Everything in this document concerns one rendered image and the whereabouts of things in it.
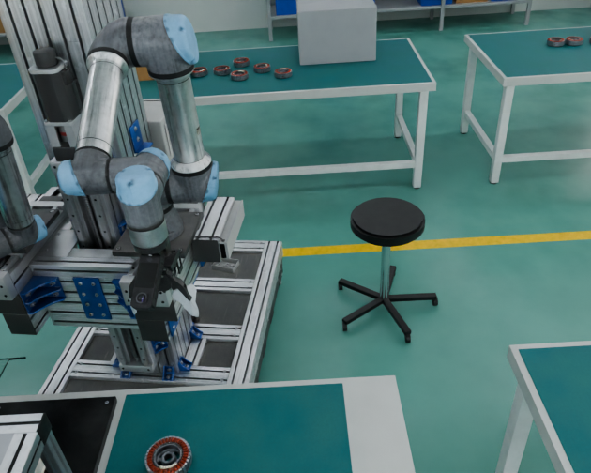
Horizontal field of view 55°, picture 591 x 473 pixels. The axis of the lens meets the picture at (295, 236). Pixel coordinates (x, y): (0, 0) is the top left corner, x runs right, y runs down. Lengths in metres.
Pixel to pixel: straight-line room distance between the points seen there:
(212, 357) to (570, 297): 1.83
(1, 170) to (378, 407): 1.15
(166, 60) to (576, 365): 1.37
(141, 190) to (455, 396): 1.86
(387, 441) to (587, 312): 1.84
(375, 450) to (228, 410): 0.40
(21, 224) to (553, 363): 1.53
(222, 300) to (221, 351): 0.33
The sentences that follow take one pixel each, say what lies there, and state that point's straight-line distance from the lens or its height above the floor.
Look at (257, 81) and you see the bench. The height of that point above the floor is 0.75.
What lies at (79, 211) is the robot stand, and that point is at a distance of 1.95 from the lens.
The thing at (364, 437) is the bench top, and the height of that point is 0.75.
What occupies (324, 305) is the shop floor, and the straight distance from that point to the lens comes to 2.99.
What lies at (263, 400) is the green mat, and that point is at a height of 0.75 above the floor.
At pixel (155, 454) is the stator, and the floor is 0.78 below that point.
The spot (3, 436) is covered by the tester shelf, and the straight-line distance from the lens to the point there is 1.27.
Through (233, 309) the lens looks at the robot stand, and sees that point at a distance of 2.71.
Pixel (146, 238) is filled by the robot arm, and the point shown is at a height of 1.38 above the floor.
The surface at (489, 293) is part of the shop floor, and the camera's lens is 3.15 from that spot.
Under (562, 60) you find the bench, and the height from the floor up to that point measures 0.75.
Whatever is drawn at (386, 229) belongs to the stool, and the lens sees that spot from 2.55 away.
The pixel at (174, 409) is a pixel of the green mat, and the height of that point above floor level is 0.75.
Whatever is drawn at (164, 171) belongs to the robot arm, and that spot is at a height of 1.46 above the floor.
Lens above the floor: 2.02
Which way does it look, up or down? 35 degrees down
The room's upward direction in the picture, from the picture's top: 4 degrees counter-clockwise
